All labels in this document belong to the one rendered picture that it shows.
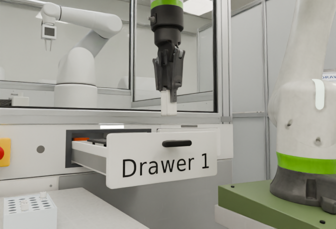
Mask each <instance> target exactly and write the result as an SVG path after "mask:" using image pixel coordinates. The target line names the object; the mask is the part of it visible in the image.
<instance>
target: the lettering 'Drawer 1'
mask: <svg viewBox="0 0 336 229"><path fill-rule="evenodd" d="M202 156H204V159H205V166H204V167H202V168H203V169H205V168H209V166H207V153H204V154H202ZM191 160H194V158H191V159H190V158H189V159H188V170H191ZM126 161H131V162H133V165H134V170H133V173H132V174H129V175H125V162H126ZM174 161H175V160H174V159H173V161H172V165H171V166H170V162H169V160H167V161H166V166H165V167H164V163H163V160H161V164H162V169H163V173H166V170H167V166H169V171H170V172H172V171H173V166H174ZM180 161H184V163H183V164H179V162H180ZM151 163H155V164H156V166H151V167H150V168H149V170H148V172H149V174H151V175H153V174H155V173H156V174H158V163H157V162H156V161H151V162H149V164H151ZM144 164H147V162H143V163H142V162H140V176H142V167H143V165H144ZM184 165H186V161H185V160H184V159H179V160H178V162H177V169H178V170H179V171H185V170H186V168H185V169H180V168H179V166H184ZM136 168H137V166H136V162H135V161H134V160H132V159H123V173H122V177H123V178H125V177H131V176H133V175H134V174H135V172H136ZM152 168H156V170H155V172H151V169H152Z"/></svg>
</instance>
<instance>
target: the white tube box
mask: <svg viewBox="0 0 336 229"><path fill-rule="evenodd" d="M23 200H28V203H29V209H28V211H25V212H22V211H21V201H23ZM3 229H57V207H56V205H55V203H54V202H53V200H52V199H51V197H50V196H49V194H48V193H47V194H46V199H40V194H34V195H25V196H16V197H7V198H4V199H3Z"/></svg>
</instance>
